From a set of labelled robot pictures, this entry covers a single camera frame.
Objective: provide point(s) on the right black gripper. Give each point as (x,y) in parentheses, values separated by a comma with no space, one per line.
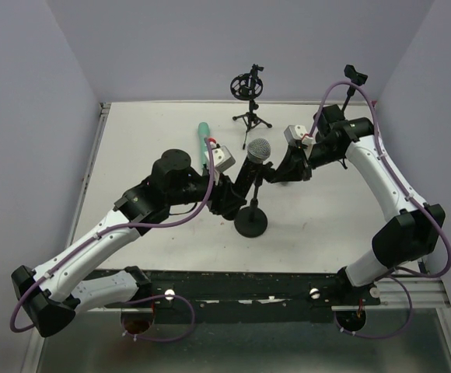
(298,165)

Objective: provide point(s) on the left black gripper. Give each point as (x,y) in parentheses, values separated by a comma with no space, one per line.
(222,195)

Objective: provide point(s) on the short black round-base stand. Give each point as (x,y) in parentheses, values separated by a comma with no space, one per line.
(251,221)

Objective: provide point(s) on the black microphone silver grille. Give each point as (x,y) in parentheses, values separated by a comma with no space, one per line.
(257,152)

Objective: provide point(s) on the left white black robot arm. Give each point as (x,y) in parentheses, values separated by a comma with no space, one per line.
(54,292)

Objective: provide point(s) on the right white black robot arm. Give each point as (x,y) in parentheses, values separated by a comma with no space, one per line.
(410,232)

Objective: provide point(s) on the tall black round-base stand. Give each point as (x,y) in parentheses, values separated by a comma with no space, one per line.
(355,77)

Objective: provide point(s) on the mint green microphone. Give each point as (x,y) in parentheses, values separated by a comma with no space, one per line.
(203,133)

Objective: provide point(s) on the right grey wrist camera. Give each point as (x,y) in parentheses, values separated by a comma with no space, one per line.
(297,136)

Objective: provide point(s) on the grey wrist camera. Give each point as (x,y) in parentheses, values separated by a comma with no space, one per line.
(297,136)
(222,158)

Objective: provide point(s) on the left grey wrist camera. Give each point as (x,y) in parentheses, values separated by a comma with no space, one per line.
(222,158)

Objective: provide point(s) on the black tripod shock mount stand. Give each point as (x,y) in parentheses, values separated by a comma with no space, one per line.
(248,87)

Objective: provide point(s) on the black mounting base plate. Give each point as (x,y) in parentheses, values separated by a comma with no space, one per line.
(238,297)

